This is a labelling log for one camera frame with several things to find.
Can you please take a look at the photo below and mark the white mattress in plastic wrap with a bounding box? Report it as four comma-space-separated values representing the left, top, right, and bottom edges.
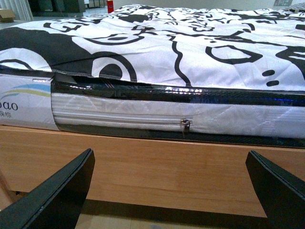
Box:
0, 69, 305, 148

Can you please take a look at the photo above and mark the black and white patterned quilt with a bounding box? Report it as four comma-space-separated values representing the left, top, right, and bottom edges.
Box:
0, 4, 305, 92

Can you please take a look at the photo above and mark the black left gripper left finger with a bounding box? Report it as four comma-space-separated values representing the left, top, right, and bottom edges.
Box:
0, 149, 95, 229

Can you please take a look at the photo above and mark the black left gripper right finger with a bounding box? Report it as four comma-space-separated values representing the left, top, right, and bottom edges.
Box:
245, 151, 305, 229

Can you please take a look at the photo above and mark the wooden bed frame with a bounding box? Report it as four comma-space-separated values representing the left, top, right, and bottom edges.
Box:
0, 126, 305, 229

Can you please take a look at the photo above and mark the cardboard box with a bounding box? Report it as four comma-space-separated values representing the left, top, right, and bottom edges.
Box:
0, 9, 16, 23

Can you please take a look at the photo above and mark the red fire extinguisher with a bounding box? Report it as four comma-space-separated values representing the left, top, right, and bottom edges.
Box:
107, 0, 114, 13

